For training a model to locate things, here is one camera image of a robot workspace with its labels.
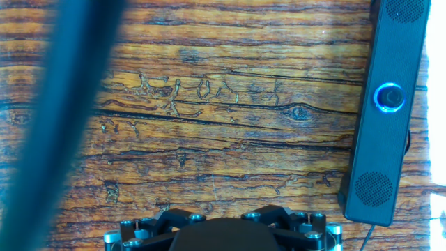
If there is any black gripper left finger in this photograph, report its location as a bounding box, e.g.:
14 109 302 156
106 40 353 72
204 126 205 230
103 208 207 251

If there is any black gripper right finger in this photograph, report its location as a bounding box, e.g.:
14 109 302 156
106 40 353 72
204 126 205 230
240 204 344 251

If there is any black knob with blue ring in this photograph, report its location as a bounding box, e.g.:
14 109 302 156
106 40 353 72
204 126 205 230
373 82 406 114

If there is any wood grain table mat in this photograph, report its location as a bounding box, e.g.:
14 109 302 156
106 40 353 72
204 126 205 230
0 0 446 251

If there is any thin black speaker cable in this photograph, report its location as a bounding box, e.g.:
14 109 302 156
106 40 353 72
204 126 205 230
358 128 413 251

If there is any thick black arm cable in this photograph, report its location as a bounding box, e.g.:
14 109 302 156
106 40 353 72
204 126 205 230
0 0 127 251

